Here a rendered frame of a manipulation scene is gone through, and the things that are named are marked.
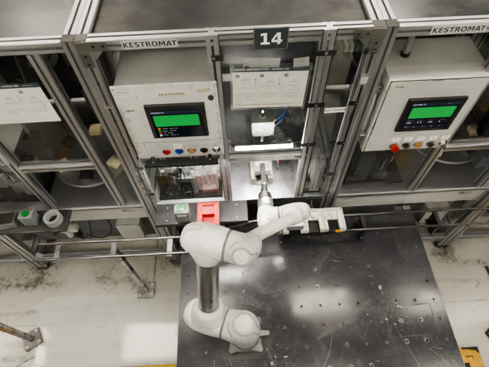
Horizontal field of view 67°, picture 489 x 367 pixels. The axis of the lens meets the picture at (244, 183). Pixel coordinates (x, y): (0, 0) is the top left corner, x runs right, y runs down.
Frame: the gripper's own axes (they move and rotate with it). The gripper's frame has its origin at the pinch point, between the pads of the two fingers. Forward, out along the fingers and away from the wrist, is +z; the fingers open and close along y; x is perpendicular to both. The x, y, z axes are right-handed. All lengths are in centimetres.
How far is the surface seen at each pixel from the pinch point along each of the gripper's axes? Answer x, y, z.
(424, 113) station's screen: -68, 61, -16
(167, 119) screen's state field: 43, 65, -16
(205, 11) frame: 23, 99, 5
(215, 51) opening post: 20, 95, -13
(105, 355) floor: 115, -101, -81
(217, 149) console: 23.4, 41.0, -15.0
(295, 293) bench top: -15, -33, -64
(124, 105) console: 59, 72, -14
